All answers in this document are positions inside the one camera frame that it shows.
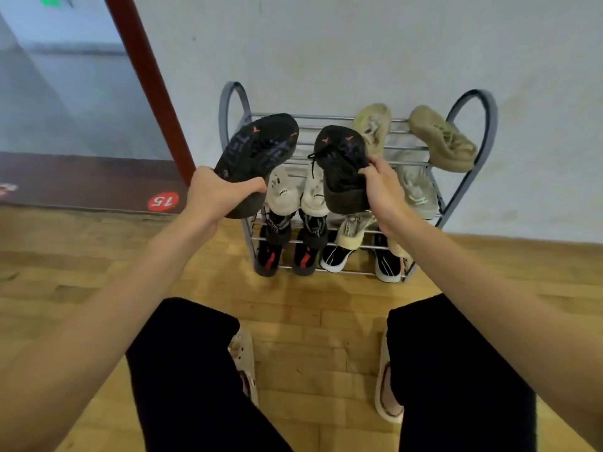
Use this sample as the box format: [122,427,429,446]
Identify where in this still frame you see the person's right hand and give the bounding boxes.
[359,157,411,234]

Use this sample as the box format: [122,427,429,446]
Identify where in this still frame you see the person's left hand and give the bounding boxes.
[186,165,268,227]

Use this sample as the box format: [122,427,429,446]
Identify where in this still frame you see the dark grey laced shoe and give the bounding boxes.
[308,124,371,216]

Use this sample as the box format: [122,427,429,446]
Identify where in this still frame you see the beige chunky sneaker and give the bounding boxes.
[335,213,378,251]
[386,235,415,262]

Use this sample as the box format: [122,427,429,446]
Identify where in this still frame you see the black shoe with orange mark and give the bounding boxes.
[214,112,300,220]

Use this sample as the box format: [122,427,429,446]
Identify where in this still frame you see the tan knit sneaker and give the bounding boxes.
[408,104,478,174]
[353,103,393,158]

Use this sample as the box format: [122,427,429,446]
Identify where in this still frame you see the white green-tab sneaker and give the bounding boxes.
[264,164,302,216]
[300,162,330,218]

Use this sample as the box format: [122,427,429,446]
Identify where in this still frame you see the black grey strap sneaker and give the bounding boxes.
[299,211,329,250]
[264,209,295,245]

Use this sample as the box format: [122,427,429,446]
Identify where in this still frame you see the black green-striped sneaker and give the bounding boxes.
[320,244,354,274]
[374,235,403,284]

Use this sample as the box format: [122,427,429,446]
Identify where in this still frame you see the black red sneaker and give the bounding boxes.
[291,244,321,277]
[254,237,283,277]

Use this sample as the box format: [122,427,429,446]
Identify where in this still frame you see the grey metal shoe rack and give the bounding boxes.
[219,81,499,283]

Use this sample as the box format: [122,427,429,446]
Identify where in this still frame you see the person's right forearm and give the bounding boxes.
[381,216,603,448]

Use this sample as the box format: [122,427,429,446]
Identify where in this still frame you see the person's left forearm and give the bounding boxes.
[0,213,217,452]

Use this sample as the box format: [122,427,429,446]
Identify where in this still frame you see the person's black trousers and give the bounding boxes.
[126,294,538,452]

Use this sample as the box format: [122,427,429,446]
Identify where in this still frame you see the red round sticker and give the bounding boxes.
[147,191,180,213]

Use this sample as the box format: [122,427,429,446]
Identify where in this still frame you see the dark brown door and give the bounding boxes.
[0,151,189,215]

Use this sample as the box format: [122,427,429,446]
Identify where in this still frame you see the cream clog with flower charm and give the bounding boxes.
[228,326,259,408]

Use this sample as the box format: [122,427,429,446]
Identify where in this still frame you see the cream clog with pink charm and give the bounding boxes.
[374,336,405,424]

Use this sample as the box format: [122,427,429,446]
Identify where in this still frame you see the red door frame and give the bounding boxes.
[102,0,197,186]

